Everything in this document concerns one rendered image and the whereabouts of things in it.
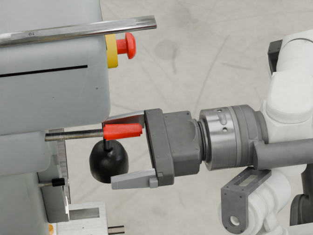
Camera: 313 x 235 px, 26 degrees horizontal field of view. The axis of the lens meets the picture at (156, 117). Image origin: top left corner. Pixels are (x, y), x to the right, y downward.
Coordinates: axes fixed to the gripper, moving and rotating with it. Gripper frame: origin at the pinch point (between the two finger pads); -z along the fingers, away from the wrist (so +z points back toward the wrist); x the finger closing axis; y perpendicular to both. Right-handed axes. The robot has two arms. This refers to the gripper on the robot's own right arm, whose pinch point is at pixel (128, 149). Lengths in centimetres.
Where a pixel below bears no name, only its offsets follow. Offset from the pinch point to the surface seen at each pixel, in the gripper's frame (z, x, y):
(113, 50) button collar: -0.2, -12.3, -7.8
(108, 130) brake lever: -2.4, -3.2, -1.0
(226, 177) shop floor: 53, -111, 170
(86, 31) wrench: -3.9, -3.5, -19.7
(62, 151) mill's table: -13, -60, 73
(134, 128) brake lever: 1.3, -3.0, -0.8
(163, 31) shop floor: 41, -210, 170
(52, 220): -13.8, -12.8, 34.7
